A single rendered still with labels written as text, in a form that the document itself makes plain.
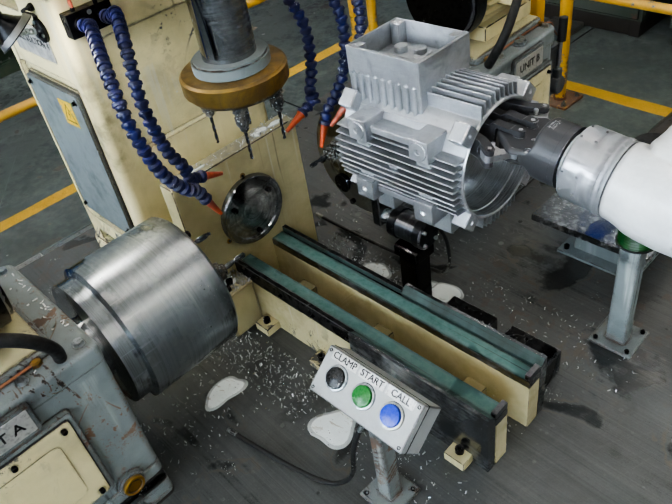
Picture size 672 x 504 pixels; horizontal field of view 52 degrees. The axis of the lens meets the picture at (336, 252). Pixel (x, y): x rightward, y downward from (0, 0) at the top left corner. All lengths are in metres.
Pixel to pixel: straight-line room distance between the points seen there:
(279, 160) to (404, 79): 0.58
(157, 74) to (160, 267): 0.40
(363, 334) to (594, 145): 0.58
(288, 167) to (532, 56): 0.56
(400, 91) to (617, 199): 0.29
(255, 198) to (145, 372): 0.45
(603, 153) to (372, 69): 0.30
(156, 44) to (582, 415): 0.98
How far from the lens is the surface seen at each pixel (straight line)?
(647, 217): 0.76
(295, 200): 1.46
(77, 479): 1.10
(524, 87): 0.90
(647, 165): 0.77
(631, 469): 1.21
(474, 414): 1.08
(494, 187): 0.96
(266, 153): 1.37
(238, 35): 1.13
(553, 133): 0.81
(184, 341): 1.10
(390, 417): 0.91
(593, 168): 0.78
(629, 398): 1.29
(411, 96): 0.87
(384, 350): 1.18
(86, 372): 1.01
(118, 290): 1.07
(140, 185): 1.37
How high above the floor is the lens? 1.80
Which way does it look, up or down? 40 degrees down
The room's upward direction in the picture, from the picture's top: 10 degrees counter-clockwise
